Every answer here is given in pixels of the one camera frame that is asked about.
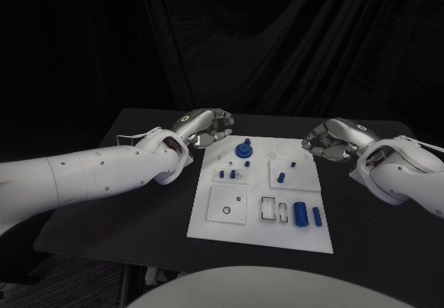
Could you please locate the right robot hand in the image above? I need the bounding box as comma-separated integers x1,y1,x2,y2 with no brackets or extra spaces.
302,117,381,162

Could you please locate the blue gear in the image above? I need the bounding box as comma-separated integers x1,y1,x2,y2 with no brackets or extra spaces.
234,143,254,159

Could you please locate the thick long blue cylinder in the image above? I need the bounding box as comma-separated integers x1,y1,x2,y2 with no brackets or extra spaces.
293,201,310,228

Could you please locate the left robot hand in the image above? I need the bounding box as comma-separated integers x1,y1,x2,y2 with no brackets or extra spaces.
169,108,234,150

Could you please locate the white cable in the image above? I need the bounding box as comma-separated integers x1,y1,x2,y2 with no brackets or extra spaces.
395,135,444,152
116,126,165,146

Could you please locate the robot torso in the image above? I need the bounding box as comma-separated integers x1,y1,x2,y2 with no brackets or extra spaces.
124,266,444,308

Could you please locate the white task board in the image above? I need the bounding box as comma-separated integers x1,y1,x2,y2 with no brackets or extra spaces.
186,134,335,254

